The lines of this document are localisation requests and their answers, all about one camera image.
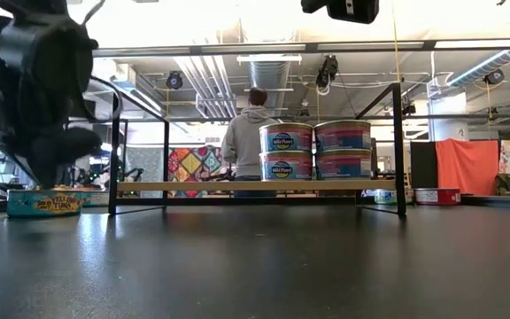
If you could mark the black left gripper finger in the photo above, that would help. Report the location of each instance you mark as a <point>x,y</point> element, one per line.
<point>33,164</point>
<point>78,146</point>

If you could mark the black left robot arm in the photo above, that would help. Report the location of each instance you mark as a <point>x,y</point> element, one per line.
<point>25,6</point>

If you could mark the dark green bag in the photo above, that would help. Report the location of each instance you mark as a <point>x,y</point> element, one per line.
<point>508,184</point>

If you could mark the orange cloth partition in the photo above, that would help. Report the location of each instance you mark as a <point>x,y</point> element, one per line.
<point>467,164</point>

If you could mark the silver-lid can green label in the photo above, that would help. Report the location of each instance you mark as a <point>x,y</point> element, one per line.
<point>385,197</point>

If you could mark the silver ceiling air duct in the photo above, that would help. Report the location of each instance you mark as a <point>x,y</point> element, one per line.
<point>268,73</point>

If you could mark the black hanging ceiling camera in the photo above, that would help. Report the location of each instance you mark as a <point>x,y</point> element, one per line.
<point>327,71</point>

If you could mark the colourful patchwork quilt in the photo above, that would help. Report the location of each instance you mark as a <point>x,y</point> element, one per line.
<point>191,163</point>

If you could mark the silver-lid can red label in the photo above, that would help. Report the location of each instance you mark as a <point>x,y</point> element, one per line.
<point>436,197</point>

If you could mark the dark round ceiling device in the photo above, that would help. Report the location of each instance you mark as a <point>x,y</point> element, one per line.
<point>174,80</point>
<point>494,76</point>

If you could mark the wooden shelf black metal frame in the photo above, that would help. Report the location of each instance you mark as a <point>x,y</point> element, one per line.
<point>193,186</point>

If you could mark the black metal table frame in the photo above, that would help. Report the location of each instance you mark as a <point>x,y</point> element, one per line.
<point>494,200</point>

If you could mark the black partition panel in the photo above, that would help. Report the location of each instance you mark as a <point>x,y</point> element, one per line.
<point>423,164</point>

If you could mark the teal yellowfin tuna can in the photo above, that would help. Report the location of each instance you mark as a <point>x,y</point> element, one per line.
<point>47,204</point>

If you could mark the person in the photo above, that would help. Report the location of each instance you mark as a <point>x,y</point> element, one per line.
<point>241,142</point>

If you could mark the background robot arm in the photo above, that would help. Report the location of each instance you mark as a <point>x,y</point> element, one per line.
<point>131,173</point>

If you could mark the black background rig frame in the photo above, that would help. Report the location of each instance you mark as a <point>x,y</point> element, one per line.
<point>125,142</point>

